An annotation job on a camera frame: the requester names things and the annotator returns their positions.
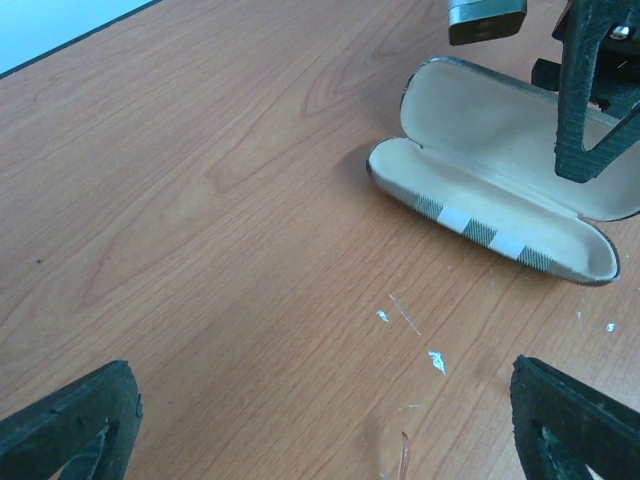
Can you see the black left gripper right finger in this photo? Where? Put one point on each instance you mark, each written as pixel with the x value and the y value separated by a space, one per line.
pixel 565 429

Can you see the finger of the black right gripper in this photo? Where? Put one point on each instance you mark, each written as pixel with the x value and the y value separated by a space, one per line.
pixel 590 30
pixel 615 86

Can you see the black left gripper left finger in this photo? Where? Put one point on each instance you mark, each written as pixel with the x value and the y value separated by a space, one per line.
pixel 84 430

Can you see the plaid glasses case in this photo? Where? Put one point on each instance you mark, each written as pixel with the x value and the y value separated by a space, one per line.
pixel 477 157

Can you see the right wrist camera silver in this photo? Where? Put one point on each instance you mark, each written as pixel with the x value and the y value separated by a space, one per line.
pixel 473 21

